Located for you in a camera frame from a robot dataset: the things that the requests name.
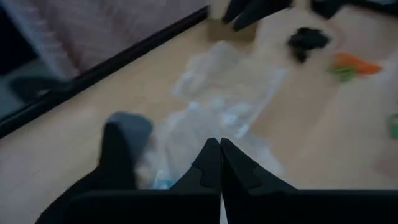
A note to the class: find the black table clamp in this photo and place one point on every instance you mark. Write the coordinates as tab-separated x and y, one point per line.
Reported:
34	88

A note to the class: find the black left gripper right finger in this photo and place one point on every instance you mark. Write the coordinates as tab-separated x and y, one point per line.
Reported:
255	202

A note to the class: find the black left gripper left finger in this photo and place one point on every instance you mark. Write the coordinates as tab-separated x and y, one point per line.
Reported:
199	202

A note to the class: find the black rubber band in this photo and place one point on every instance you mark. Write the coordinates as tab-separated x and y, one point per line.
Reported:
306	40

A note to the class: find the small cardboard box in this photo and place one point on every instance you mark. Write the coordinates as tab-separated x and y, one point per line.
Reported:
224	34

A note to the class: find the orange rubber band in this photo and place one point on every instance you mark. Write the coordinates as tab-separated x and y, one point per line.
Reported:
357	65

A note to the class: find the black aluminium table frame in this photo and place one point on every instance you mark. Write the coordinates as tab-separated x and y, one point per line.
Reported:
124	57

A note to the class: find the pink chevron cloth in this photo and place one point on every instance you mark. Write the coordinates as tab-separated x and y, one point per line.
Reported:
109	31

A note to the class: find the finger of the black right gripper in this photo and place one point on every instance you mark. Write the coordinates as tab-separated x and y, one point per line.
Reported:
236	9
264	12

